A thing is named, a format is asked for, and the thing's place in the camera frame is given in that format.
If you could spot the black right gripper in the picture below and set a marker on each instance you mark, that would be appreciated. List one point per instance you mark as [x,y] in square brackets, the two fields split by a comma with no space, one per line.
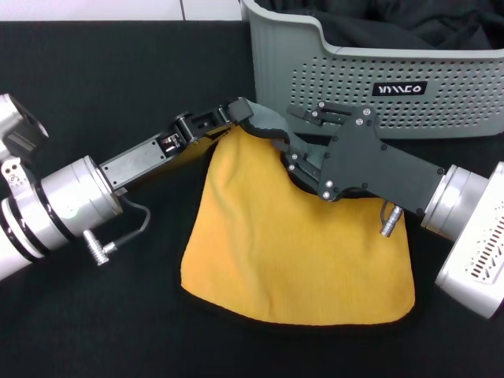
[366,161]

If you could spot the grey and yellow towel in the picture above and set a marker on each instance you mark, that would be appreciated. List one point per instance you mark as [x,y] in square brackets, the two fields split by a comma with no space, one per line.
[275,256]

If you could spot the black tablecloth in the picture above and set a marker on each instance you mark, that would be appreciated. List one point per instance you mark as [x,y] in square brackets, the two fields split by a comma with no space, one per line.
[98,315]

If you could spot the grey perforated storage box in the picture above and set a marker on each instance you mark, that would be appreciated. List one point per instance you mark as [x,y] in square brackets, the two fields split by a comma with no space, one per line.
[354,78]

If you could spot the black cloth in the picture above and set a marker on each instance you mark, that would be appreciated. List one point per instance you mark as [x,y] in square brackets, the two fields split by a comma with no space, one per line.
[393,27]

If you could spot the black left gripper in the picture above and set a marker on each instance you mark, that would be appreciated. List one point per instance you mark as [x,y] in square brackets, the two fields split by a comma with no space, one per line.
[134,163]

